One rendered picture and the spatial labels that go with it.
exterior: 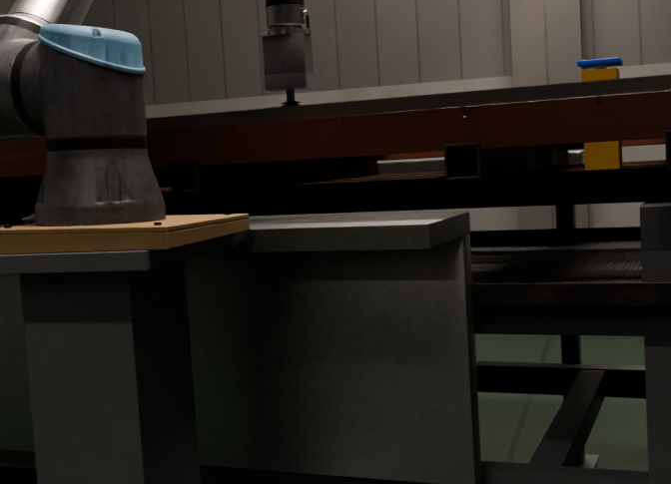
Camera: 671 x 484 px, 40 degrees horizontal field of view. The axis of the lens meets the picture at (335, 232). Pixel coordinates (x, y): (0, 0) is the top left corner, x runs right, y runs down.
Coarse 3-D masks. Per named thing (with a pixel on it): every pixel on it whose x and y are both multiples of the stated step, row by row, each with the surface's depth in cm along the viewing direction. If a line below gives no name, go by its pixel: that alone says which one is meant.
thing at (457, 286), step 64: (256, 256) 138; (320, 256) 134; (384, 256) 130; (448, 256) 127; (0, 320) 157; (192, 320) 143; (256, 320) 139; (320, 320) 135; (384, 320) 131; (448, 320) 128; (0, 384) 159; (256, 384) 140; (320, 384) 136; (384, 384) 132; (448, 384) 129; (0, 448) 160; (256, 448) 141; (320, 448) 137; (384, 448) 133; (448, 448) 129
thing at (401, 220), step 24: (360, 216) 134; (384, 216) 130; (408, 216) 127; (432, 216) 125; (456, 216) 123; (240, 240) 121; (264, 240) 119; (288, 240) 118; (312, 240) 117; (336, 240) 115; (360, 240) 114; (384, 240) 113; (408, 240) 112; (432, 240) 112
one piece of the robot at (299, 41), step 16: (272, 32) 179; (288, 32) 178; (304, 32) 180; (272, 48) 180; (288, 48) 179; (304, 48) 178; (272, 64) 180; (288, 64) 179; (304, 64) 178; (272, 80) 180; (288, 80) 179; (304, 80) 179; (288, 96) 182
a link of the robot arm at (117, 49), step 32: (64, 32) 104; (96, 32) 105; (32, 64) 107; (64, 64) 104; (96, 64) 104; (128, 64) 106; (32, 96) 107; (64, 96) 104; (96, 96) 104; (128, 96) 106; (32, 128) 110; (64, 128) 105; (96, 128) 105; (128, 128) 107
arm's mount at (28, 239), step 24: (168, 216) 119; (192, 216) 117; (216, 216) 115; (240, 216) 115; (0, 240) 102; (24, 240) 102; (48, 240) 101; (72, 240) 100; (96, 240) 99; (120, 240) 98; (144, 240) 97; (168, 240) 97; (192, 240) 102
